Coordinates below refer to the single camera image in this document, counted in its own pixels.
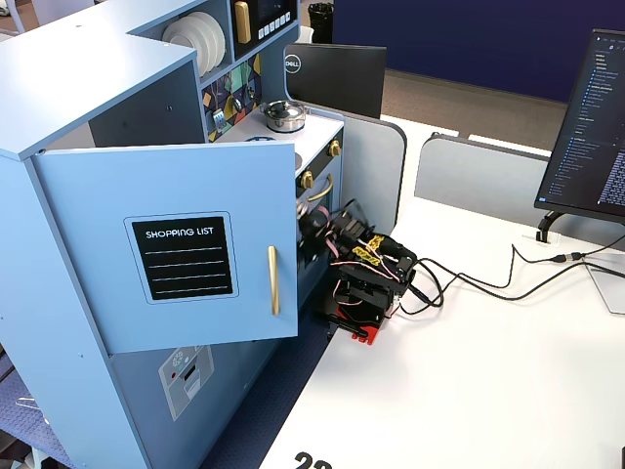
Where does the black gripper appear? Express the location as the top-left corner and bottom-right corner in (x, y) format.
(296, 200), (344, 263)

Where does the red robot base clamp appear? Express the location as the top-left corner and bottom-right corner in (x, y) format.
(336, 312), (382, 347)

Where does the blue shopping list cabinet door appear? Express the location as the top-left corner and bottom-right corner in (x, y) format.
(31, 140), (300, 356)

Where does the gray rounded desk divider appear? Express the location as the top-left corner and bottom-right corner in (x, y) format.
(298, 101), (408, 231)

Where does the steel toy pot with lid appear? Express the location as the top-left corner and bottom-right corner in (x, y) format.
(259, 99), (311, 133)

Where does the toy metal spatula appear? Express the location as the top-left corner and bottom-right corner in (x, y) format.
(212, 92), (227, 134)

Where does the black Dell monitor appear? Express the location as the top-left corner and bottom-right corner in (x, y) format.
(284, 41), (388, 121)

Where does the gray low desk divider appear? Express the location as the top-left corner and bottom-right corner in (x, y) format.
(413, 132), (625, 240)

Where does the white toy plate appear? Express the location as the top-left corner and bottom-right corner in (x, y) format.
(176, 14), (216, 74)
(188, 10), (228, 67)
(162, 20), (201, 78)

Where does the black trash bin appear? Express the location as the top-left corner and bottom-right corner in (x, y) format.
(308, 2), (334, 45)

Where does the light blue toy kitchen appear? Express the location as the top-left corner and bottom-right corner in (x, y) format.
(0, 0), (346, 469)

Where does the monitor showing code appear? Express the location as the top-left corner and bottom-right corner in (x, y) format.
(533, 27), (625, 225)

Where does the gray flat laptop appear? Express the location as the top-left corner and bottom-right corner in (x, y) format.
(584, 262), (625, 316)

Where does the gold oven handle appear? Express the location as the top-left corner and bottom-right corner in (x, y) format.
(307, 173), (336, 203)

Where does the black cable with connector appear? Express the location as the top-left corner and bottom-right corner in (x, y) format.
(414, 242), (625, 289)

